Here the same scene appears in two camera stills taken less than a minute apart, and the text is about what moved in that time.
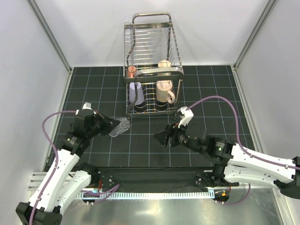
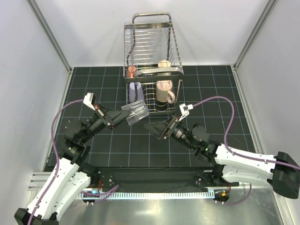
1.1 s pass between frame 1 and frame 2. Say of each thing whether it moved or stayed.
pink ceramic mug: stayed
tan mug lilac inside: stayed
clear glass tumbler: moved
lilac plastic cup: stayed
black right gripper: moved
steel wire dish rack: stayed
